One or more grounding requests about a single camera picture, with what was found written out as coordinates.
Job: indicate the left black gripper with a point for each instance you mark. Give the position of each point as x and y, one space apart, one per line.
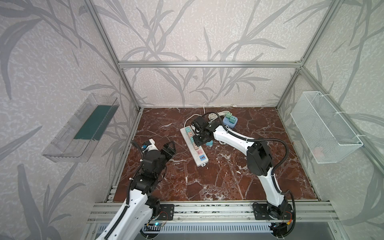
162 154

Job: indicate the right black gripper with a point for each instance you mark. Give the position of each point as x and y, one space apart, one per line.
199 132

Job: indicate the white long power strip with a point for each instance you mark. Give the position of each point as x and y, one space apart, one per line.
198 154

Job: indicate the light blue square power socket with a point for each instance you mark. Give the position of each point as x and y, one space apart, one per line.
227 123

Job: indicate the teal green usb adapter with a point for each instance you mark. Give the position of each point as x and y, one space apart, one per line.
233 119

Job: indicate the teal power strip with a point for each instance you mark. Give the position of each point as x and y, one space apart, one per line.
209 144

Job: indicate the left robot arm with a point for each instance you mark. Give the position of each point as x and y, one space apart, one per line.
140 207

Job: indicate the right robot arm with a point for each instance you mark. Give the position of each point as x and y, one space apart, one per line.
258 154

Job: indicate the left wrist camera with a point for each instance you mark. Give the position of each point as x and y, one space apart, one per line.
149 145

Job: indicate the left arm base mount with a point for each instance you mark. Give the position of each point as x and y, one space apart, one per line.
163 212

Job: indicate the clear plastic wall tray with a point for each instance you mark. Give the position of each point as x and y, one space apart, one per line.
78 139

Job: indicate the aluminium front rail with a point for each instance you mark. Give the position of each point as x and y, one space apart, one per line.
223 212

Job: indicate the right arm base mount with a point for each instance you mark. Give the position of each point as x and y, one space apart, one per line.
284 212

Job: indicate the white wire mesh basket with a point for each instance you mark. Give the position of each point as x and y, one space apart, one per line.
326 133

